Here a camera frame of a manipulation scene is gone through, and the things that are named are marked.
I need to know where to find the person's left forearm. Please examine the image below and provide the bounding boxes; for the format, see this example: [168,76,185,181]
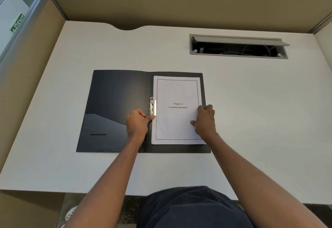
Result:
[63,136,148,228]

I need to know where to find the white printed paper stack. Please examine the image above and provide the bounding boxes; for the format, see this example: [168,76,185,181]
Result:
[151,76,206,145]

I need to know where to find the person's left hand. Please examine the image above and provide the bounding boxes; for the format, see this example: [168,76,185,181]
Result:
[126,108,155,145]

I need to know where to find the black plastic folder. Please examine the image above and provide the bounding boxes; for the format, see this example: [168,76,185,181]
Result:
[76,70,211,154]

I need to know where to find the white perforated shoe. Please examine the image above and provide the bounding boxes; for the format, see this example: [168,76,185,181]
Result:
[61,205,79,228]

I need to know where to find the person's dark navy clothing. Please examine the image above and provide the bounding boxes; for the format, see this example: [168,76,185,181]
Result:
[136,186,255,228]

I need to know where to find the person's right forearm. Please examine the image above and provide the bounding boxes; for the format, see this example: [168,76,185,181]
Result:
[202,131,329,228]

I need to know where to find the silver metal folder clip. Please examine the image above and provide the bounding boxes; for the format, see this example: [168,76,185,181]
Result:
[149,97,158,117]

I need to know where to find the person's right hand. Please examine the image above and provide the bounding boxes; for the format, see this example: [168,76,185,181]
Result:
[190,104,217,142]

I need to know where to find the grey desk cable tray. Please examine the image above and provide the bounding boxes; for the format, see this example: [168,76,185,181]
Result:
[189,34,291,59]

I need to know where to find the green exit sign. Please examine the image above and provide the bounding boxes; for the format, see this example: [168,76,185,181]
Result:
[10,13,25,34]

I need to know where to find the glass window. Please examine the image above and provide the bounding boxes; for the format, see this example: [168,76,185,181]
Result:
[0,0,41,63]

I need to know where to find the black cables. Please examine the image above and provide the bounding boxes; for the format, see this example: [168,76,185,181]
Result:
[200,44,273,56]

